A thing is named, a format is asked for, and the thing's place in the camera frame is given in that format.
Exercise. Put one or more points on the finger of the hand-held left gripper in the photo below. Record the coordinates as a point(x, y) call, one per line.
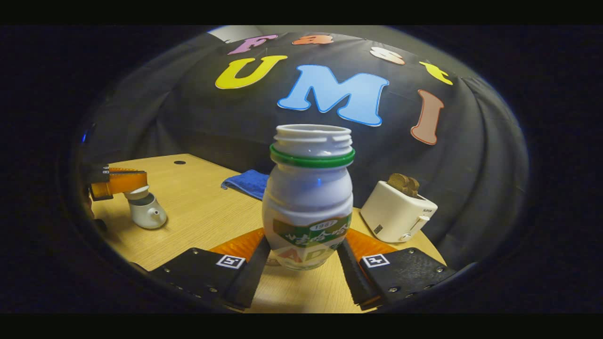
point(123, 169)
point(122, 183)

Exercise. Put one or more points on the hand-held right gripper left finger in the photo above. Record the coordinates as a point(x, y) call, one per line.
point(247, 273)

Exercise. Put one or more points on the black backdrop cloth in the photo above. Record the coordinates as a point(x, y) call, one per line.
point(212, 122)

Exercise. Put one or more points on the white toaster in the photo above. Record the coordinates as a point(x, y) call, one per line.
point(395, 216)

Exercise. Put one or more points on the brown bread slice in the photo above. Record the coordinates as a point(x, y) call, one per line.
point(412, 187)
point(396, 182)

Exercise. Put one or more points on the white blue-patterned teacup lid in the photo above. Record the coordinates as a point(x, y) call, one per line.
point(137, 193)

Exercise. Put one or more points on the white ceramic teacup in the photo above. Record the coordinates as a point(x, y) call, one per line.
point(148, 216)

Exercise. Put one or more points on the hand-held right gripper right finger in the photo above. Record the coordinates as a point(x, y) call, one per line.
point(353, 273)

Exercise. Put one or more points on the white plastic water bottle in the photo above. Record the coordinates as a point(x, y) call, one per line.
point(306, 197)

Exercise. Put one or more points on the blue towel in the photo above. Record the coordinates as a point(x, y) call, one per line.
point(249, 183)

